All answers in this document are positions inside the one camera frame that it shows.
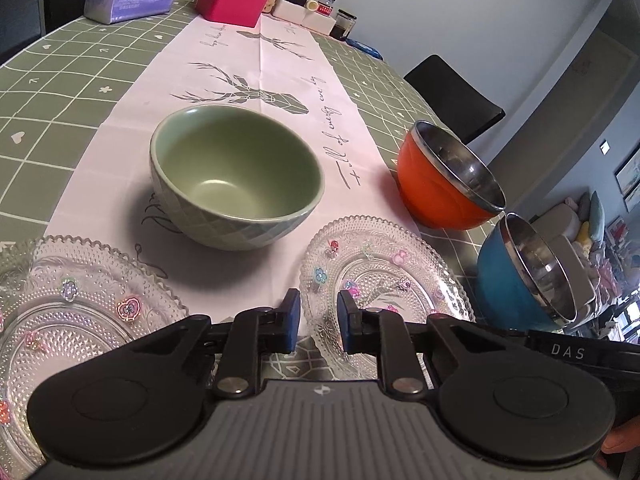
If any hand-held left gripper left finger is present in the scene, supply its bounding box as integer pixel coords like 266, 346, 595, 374
135, 287, 302, 397

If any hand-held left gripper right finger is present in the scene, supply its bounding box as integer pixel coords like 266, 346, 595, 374
337, 289, 493, 397

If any clear glass plate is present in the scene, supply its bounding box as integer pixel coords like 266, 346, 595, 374
299, 216, 476, 381
0, 234, 191, 478

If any blue steel bowl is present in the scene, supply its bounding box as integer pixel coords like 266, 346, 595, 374
476, 212, 581, 332

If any green ceramic bowl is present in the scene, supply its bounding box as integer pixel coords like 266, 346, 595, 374
150, 106, 325, 252

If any orange steel bowl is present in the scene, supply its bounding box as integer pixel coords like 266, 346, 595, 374
396, 120, 507, 231

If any person's right hand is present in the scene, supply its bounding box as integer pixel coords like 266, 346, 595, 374
601, 422, 640, 457

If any cluttered sofa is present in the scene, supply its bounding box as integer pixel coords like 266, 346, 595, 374
530, 190, 640, 321

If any white printed table runner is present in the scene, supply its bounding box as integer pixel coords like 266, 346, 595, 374
47, 12, 396, 323

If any blue packet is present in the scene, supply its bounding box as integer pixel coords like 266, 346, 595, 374
347, 39, 384, 61

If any dark glass jar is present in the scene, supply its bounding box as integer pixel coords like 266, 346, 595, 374
330, 9, 357, 42

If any white container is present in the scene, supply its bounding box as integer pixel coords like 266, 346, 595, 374
272, 0, 307, 24
301, 10, 336, 35

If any green checked tablecloth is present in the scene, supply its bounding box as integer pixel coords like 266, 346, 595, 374
0, 0, 481, 391

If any framed wall picture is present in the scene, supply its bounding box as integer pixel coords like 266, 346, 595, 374
615, 152, 640, 212

